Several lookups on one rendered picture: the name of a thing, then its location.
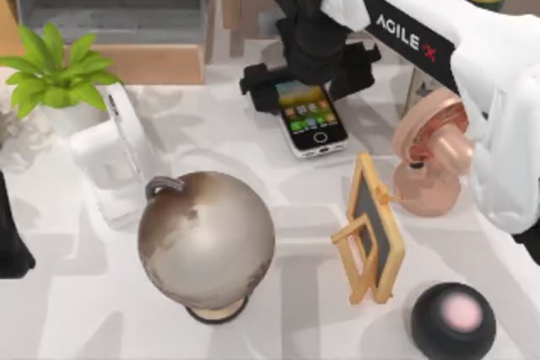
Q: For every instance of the white phone stand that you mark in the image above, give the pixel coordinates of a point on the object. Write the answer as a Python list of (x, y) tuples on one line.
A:
[(122, 153)]

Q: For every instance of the black round speaker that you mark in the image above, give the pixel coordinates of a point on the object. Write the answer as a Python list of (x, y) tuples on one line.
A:
[(453, 318)]

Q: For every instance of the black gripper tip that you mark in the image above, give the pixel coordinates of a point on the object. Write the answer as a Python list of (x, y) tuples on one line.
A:
[(12, 238)]

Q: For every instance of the black and white smartphone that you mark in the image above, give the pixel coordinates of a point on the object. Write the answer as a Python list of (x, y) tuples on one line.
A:
[(314, 124)]

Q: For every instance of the pink desk fan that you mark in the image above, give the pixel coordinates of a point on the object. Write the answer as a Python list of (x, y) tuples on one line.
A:
[(434, 153)]

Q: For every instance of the green plant in white pot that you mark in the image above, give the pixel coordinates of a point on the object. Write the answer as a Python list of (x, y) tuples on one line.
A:
[(55, 77)]

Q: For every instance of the grey brown globe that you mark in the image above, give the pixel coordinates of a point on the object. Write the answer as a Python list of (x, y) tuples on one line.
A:
[(206, 238)]

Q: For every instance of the pale grey rounded box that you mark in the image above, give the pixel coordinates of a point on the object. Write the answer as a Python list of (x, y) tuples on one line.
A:
[(270, 25)]

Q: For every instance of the grey pierced drawer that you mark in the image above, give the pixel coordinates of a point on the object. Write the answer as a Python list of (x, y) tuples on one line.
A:
[(109, 1)]

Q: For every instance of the wooden framed blackboard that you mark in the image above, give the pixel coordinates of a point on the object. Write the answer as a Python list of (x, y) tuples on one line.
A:
[(371, 225)]

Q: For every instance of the pale wooden drawer front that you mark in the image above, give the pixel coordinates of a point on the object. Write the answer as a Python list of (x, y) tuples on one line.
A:
[(152, 62)]

